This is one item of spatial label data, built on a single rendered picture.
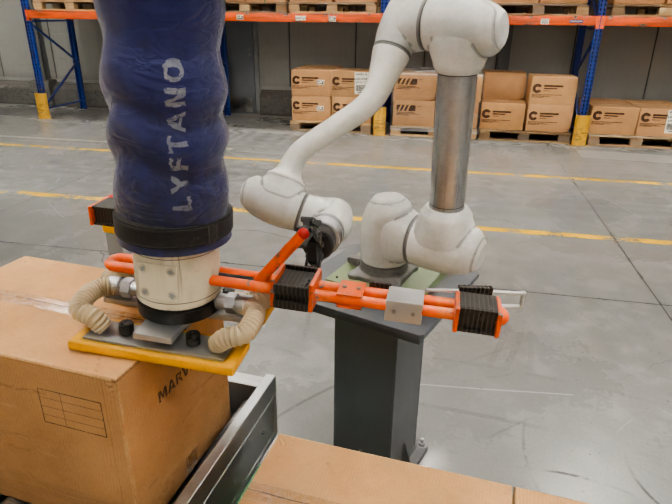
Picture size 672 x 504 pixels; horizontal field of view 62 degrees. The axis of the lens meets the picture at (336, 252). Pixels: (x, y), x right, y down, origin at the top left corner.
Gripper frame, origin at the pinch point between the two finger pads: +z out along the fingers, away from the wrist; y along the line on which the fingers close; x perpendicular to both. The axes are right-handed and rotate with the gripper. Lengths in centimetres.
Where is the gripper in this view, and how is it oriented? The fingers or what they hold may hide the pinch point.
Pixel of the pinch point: (299, 275)
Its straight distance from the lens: 112.2
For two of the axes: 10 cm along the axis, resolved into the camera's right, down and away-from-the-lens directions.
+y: -0.1, 9.2, 3.9
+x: -9.8, -0.9, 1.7
